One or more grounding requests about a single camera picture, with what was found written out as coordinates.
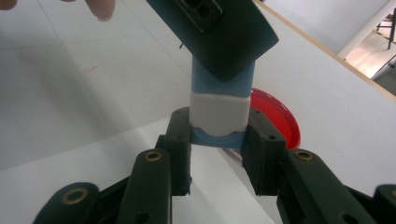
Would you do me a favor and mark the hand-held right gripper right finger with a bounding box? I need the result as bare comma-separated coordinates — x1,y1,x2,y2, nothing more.
241,108,379,224

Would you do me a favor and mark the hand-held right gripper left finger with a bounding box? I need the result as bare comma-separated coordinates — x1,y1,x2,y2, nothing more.
116,106,192,224

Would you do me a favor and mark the blue and white stamp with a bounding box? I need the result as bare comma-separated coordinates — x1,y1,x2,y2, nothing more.
189,55,257,138

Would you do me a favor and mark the small blue stamp cap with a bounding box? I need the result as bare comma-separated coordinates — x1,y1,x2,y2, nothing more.
190,126,248,149

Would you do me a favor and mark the red round ink pad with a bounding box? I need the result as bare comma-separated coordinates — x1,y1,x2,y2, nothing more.
248,88,302,150

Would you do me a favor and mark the white paper sheet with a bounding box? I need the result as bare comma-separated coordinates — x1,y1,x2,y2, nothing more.
0,116,281,224

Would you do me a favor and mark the black metal frame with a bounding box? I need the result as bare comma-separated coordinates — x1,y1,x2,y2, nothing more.
375,7,396,50

